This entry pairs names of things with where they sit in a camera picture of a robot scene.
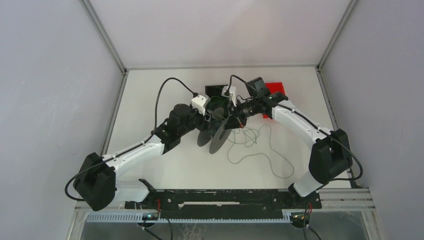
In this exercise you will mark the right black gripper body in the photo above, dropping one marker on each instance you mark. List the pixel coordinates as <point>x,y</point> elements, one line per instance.
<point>236,112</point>

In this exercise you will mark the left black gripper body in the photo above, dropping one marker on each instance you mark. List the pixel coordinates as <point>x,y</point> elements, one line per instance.
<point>203,125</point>

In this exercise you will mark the dark grey cable spool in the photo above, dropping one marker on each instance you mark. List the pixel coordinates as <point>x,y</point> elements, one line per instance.
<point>215,132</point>

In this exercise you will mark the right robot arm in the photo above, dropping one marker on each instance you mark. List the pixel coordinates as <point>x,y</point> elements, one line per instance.
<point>330,153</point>

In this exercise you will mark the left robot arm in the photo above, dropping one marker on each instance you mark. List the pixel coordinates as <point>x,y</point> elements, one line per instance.
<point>99,181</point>

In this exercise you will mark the black plastic bin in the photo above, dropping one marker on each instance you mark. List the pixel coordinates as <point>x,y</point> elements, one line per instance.
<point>214,92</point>

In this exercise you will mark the red plastic bin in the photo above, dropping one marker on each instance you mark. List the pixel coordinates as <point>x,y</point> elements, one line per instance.
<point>276,92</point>

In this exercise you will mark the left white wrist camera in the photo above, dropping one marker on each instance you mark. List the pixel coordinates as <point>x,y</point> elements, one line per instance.
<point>200,103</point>

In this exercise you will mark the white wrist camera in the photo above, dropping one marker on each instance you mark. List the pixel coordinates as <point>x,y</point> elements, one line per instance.
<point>200,103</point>
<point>229,92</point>

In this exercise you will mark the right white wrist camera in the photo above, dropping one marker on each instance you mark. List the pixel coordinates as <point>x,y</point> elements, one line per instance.
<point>229,92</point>

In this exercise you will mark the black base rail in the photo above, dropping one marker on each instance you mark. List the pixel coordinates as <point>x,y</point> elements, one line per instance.
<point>225,204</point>

